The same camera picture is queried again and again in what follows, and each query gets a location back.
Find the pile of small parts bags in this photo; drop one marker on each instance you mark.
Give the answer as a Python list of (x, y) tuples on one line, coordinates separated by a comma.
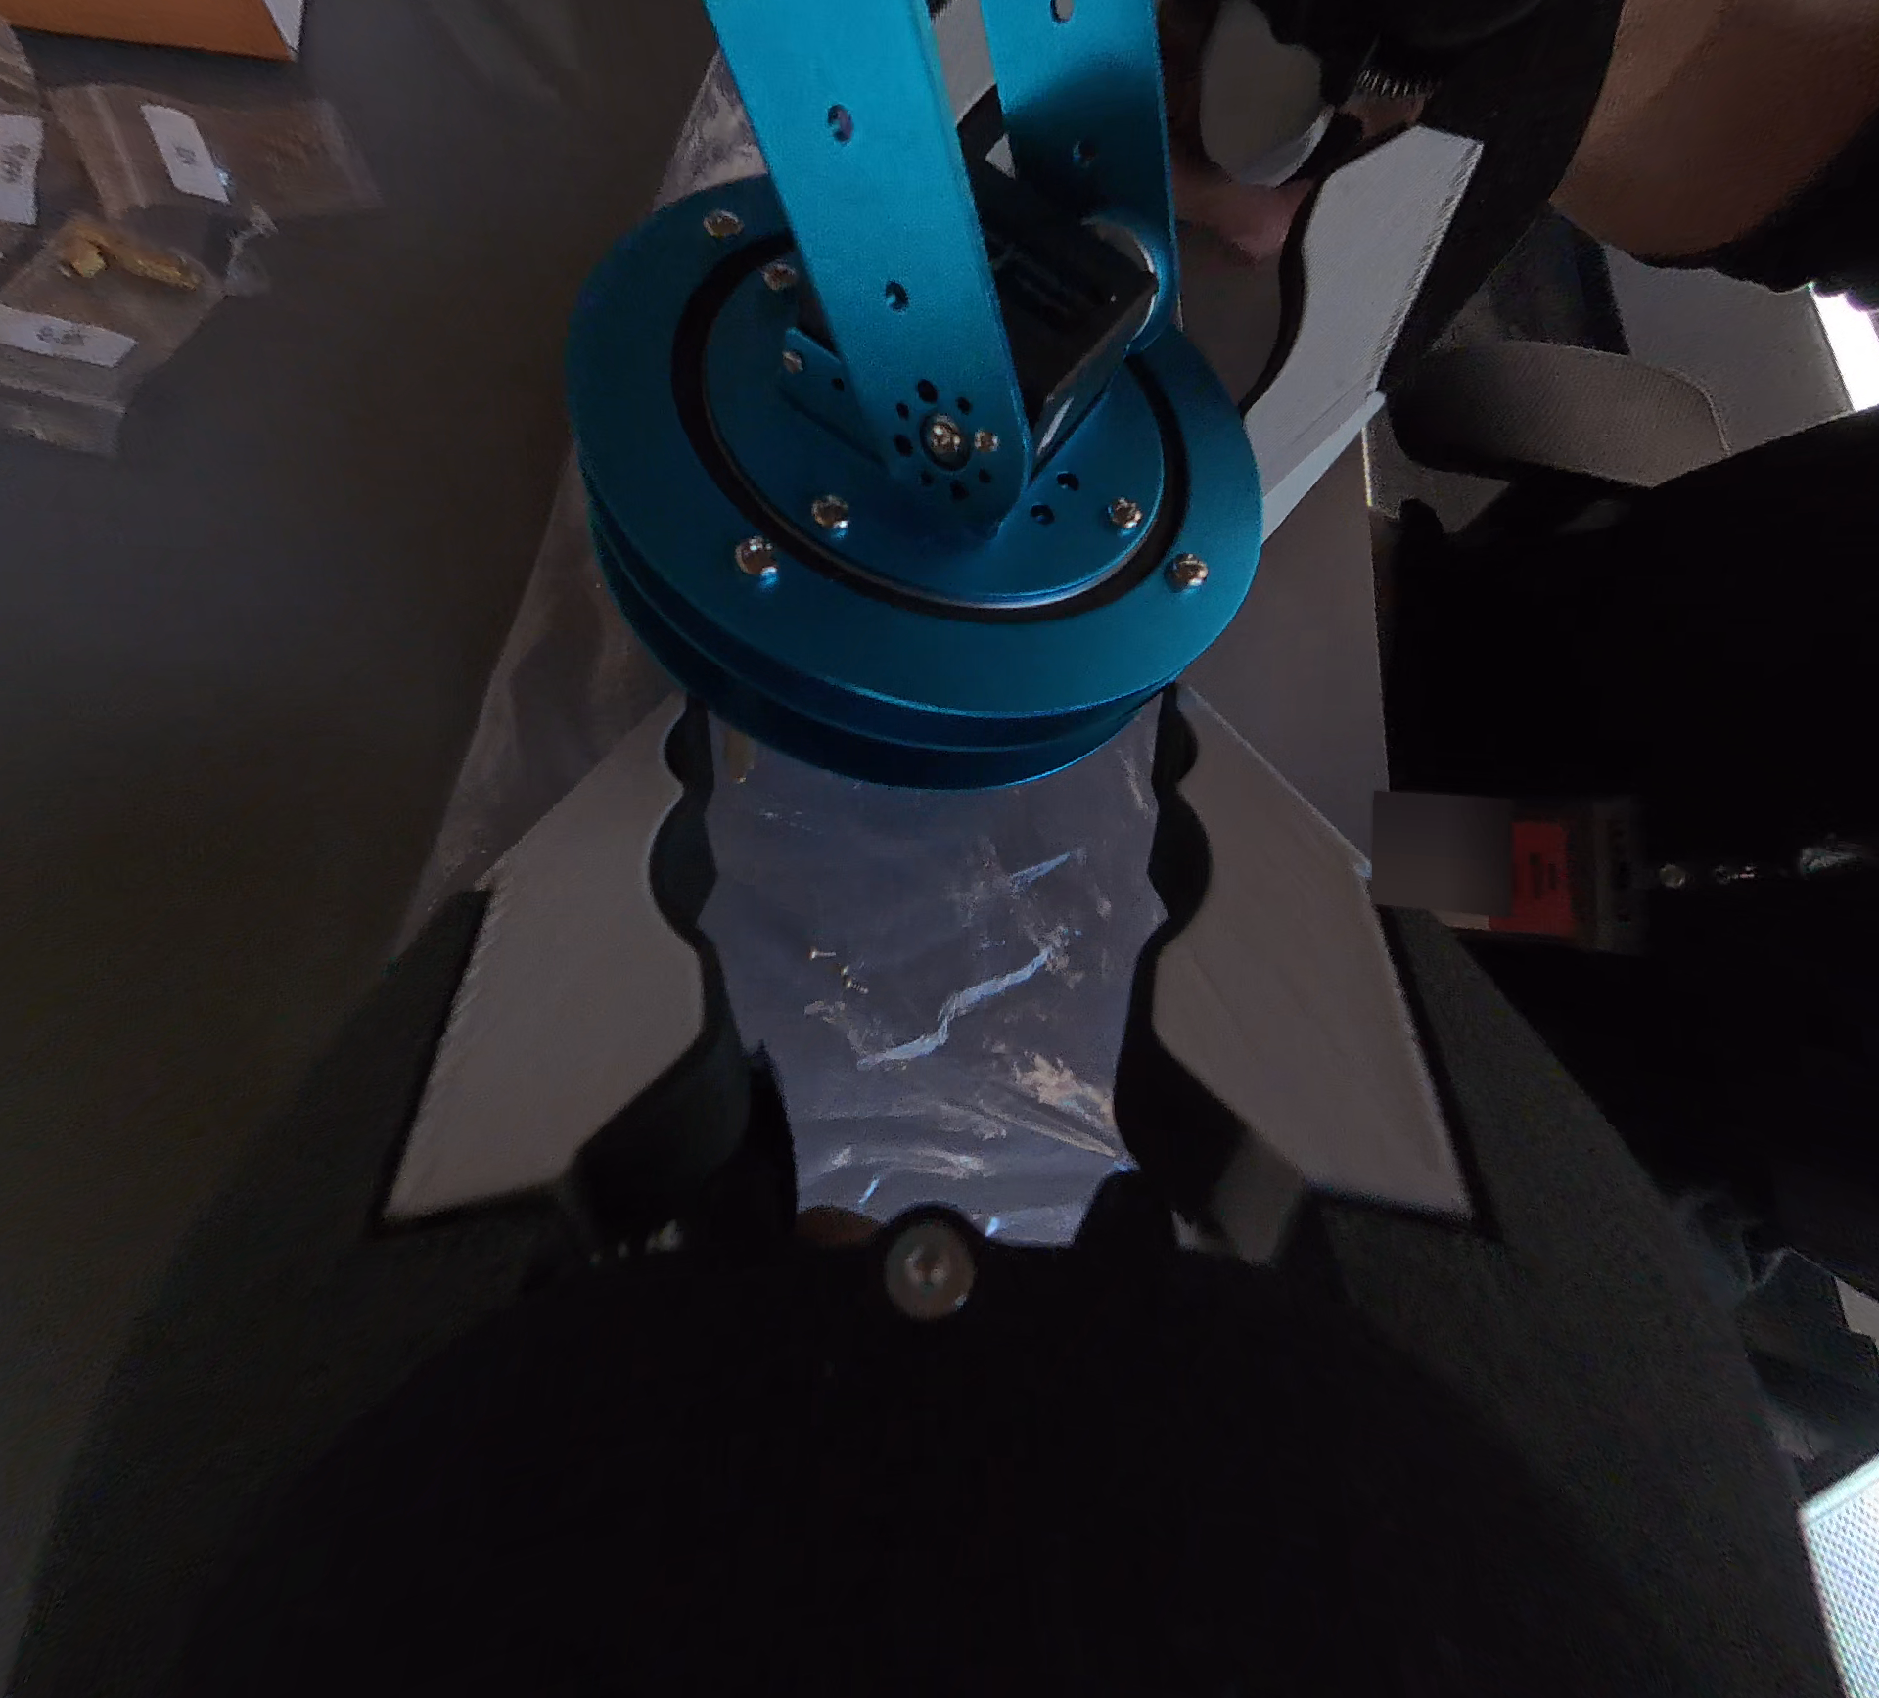
[(161, 229)]

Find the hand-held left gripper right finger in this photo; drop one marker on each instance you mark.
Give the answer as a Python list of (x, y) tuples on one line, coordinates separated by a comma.
[(1293, 1008)]

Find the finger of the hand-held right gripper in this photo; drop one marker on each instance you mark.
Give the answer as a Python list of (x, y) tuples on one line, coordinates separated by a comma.
[(1373, 274), (958, 61)]

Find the clear plastic bag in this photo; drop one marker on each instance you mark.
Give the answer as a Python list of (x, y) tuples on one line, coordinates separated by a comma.
[(940, 965)]

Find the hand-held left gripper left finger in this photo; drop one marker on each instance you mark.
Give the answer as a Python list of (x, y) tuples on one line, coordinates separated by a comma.
[(559, 1008)]

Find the person's right hand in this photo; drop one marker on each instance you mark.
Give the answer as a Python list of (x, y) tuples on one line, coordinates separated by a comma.
[(1717, 82)]

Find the blue toy robot arm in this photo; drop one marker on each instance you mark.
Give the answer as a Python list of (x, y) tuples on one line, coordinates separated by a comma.
[(882, 642)]

